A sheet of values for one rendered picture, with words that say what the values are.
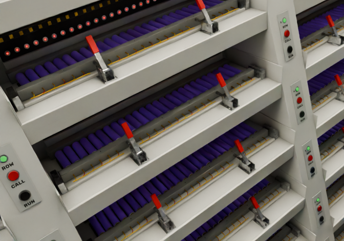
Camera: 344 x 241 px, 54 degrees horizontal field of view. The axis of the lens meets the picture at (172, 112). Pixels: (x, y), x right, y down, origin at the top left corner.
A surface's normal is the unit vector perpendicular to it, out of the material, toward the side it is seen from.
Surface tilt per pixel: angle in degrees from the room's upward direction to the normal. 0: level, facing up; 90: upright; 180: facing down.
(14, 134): 90
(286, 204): 16
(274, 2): 90
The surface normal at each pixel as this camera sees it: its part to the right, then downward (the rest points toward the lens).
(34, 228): 0.51, 0.17
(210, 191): -0.14, -0.80
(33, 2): 0.58, 0.40
